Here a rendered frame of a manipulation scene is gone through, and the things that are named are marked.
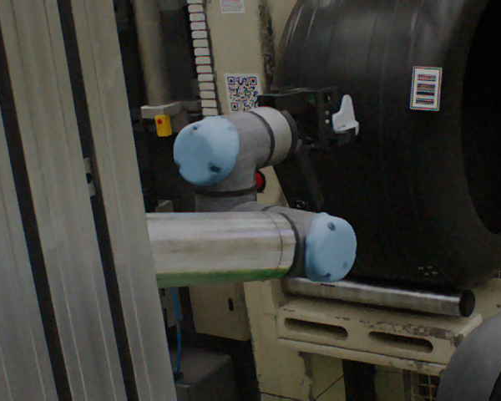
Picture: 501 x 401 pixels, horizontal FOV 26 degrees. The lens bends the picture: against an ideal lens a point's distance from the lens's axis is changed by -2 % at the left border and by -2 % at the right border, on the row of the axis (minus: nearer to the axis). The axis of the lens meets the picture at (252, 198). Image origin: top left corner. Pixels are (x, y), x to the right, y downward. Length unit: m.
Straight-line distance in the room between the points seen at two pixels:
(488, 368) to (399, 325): 1.22
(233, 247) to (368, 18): 0.59
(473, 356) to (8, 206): 0.25
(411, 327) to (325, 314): 0.16
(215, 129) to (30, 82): 0.77
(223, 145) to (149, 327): 0.70
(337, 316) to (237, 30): 0.52
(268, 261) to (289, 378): 0.96
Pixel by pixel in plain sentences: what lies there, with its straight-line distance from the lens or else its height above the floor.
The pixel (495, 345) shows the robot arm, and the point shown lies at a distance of 0.57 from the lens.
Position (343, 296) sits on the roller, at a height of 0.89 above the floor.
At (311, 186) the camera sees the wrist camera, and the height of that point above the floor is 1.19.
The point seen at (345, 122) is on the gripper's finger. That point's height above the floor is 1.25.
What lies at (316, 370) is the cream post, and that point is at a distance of 2.08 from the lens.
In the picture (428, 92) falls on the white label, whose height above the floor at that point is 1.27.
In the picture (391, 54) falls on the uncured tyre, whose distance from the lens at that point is 1.55.
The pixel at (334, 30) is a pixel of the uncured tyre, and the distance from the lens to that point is 1.62.
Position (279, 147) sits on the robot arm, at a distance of 1.34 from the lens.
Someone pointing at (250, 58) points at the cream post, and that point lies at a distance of 1.89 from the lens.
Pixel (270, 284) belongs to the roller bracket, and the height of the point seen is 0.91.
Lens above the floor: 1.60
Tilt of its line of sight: 17 degrees down
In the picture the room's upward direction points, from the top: 7 degrees counter-clockwise
